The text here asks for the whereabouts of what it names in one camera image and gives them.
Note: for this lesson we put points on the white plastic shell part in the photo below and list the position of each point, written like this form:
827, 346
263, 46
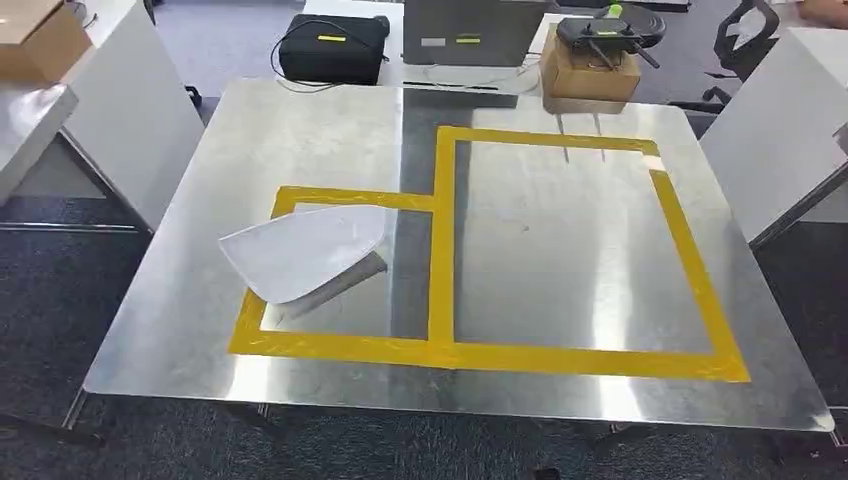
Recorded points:
305, 252

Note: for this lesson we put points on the steel bench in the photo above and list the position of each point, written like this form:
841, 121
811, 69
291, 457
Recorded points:
550, 252

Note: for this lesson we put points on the black case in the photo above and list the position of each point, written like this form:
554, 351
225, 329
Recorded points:
331, 56

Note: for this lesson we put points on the grey laptop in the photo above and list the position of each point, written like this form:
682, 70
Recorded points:
474, 33

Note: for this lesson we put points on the small cardboard box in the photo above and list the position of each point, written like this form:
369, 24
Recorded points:
586, 79

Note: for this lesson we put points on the black robot foot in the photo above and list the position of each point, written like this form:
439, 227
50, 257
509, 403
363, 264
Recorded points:
548, 474

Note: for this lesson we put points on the black remote controller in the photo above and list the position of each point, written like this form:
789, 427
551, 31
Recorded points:
606, 32

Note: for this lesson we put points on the black office chair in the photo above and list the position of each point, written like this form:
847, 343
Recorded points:
742, 40

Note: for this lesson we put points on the grey side table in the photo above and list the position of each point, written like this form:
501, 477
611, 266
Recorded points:
30, 132

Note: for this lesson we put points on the large cardboard box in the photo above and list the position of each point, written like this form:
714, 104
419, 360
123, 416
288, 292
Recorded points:
40, 40

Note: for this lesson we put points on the brown box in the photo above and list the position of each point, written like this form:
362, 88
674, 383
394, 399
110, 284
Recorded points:
825, 10

